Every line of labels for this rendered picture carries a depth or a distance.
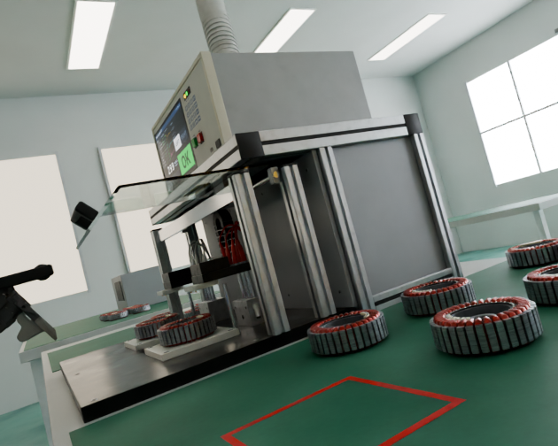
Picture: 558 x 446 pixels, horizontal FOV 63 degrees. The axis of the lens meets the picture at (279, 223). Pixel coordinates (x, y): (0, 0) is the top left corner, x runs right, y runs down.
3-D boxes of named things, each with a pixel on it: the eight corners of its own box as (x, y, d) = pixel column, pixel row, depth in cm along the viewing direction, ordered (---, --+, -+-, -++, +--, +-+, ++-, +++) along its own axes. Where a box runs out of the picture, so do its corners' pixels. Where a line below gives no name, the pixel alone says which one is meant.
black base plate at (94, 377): (84, 424, 61) (80, 407, 61) (61, 370, 117) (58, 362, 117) (353, 319, 84) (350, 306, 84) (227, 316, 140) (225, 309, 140)
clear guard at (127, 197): (89, 230, 67) (79, 191, 67) (75, 249, 88) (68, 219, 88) (278, 193, 83) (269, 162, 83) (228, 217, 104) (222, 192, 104)
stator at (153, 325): (142, 342, 103) (137, 326, 103) (132, 340, 113) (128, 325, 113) (189, 326, 108) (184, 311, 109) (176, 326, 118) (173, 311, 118)
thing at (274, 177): (275, 182, 83) (271, 166, 83) (181, 234, 137) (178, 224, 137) (282, 181, 83) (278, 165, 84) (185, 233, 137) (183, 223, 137)
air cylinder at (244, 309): (252, 326, 92) (245, 299, 92) (237, 325, 99) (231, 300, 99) (274, 319, 94) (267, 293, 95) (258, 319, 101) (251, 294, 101)
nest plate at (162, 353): (163, 361, 79) (161, 354, 79) (144, 354, 92) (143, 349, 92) (240, 334, 87) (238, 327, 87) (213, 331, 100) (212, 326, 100)
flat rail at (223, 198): (240, 196, 79) (236, 180, 79) (157, 243, 133) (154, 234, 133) (246, 195, 79) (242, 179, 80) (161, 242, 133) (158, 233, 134)
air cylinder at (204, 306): (212, 324, 113) (206, 302, 113) (202, 323, 120) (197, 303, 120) (230, 318, 116) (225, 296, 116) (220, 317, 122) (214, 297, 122)
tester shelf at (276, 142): (242, 158, 77) (235, 133, 77) (151, 226, 136) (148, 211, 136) (423, 133, 98) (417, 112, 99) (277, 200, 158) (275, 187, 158)
